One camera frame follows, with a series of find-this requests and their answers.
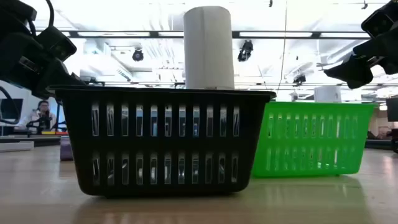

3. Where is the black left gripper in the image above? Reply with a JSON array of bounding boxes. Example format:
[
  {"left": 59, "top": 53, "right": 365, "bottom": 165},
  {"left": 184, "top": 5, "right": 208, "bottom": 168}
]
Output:
[{"left": 0, "top": 29, "right": 87, "bottom": 98}]

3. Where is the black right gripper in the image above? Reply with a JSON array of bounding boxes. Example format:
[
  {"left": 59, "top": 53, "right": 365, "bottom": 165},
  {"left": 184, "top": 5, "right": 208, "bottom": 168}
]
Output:
[{"left": 323, "top": 26, "right": 398, "bottom": 90}]

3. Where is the black plastic basket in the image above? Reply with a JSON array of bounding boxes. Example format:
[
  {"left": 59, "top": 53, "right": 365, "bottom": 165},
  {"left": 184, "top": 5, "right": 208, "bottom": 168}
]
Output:
[{"left": 49, "top": 85, "right": 277, "bottom": 198}]

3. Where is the green plastic basket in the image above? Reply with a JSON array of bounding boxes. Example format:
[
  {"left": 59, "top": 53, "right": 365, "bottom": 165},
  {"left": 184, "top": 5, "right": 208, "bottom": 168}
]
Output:
[{"left": 251, "top": 101, "right": 377, "bottom": 179}]

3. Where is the person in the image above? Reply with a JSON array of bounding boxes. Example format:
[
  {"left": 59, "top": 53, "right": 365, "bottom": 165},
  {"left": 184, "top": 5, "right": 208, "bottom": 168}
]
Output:
[{"left": 17, "top": 100, "right": 63, "bottom": 135}]

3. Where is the black monitor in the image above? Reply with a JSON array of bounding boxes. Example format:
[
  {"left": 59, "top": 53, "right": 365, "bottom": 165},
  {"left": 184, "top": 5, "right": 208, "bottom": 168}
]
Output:
[
  {"left": 386, "top": 97, "right": 398, "bottom": 123},
  {"left": 0, "top": 98, "right": 24, "bottom": 121}
]

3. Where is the black background desk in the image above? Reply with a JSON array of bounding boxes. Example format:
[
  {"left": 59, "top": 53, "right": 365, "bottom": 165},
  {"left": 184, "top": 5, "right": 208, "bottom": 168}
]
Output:
[{"left": 364, "top": 139, "right": 398, "bottom": 151}]

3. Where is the white cylinder table lamp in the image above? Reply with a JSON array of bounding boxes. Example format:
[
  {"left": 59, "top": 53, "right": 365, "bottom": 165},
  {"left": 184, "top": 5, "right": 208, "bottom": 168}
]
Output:
[{"left": 183, "top": 6, "right": 235, "bottom": 91}]

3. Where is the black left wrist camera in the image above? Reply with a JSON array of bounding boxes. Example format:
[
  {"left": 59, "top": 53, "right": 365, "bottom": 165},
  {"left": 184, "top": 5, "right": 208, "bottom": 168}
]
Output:
[{"left": 36, "top": 26, "right": 78, "bottom": 62}]

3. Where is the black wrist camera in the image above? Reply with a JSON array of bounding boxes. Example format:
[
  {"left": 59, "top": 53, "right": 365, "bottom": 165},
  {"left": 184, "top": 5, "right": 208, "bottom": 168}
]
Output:
[
  {"left": 36, "top": 26, "right": 78, "bottom": 62},
  {"left": 361, "top": 1, "right": 398, "bottom": 39}
]

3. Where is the black aluminium frame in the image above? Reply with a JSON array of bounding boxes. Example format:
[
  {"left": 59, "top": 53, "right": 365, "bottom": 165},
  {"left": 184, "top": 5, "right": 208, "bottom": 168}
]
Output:
[{"left": 35, "top": 30, "right": 373, "bottom": 40}]

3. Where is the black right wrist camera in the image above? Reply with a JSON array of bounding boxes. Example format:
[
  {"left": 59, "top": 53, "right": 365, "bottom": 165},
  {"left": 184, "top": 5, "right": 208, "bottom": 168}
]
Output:
[{"left": 361, "top": 1, "right": 398, "bottom": 39}]

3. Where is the purple wall charger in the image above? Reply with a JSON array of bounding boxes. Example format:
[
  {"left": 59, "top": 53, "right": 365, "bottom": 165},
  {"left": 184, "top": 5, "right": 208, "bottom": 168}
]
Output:
[{"left": 60, "top": 136, "right": 74, "bottom": 162}]

